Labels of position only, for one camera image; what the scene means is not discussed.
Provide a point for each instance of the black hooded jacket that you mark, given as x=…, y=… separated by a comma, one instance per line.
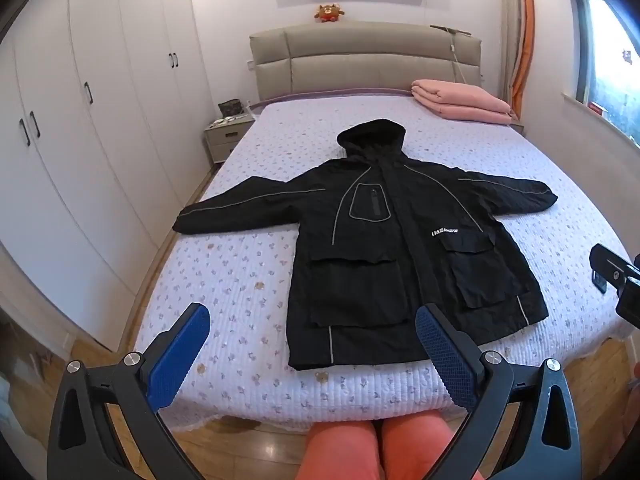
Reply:
x=390, y=240

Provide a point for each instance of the folded pink blanket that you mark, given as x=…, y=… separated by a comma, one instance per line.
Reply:
x=460, y=102

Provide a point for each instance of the person's orange pants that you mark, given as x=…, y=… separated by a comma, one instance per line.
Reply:
x=385, y=445

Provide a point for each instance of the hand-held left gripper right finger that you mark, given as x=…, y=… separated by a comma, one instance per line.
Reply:
x=445, y=355

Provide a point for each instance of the window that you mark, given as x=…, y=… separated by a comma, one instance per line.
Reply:
x=612, y=60

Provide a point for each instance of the patterned pouch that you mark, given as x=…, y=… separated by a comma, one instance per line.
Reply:
x=231, y=108

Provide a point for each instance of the white wardrobe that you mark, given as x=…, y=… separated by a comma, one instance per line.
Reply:
x=75, y=135

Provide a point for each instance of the floral quilted bedspread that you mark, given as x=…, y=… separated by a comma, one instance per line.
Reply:
x=240, y=280

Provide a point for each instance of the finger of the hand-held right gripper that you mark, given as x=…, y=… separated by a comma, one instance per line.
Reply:
x=607, y=265

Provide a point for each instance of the flat cardboard piece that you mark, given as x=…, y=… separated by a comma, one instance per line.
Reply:
x=450, y=29

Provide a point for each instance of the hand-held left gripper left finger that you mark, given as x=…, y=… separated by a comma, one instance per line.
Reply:
x=180, y=355

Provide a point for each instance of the beige padded headboard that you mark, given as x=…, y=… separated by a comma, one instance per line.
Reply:
x=360, y=60

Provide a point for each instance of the white nightstand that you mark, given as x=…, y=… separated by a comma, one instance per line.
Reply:
x=227, y=137

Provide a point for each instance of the orange curtain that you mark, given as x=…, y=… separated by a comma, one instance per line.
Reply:
x=522, y=25

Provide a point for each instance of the brown plush toy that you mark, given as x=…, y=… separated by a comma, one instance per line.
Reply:
x=328, y=12

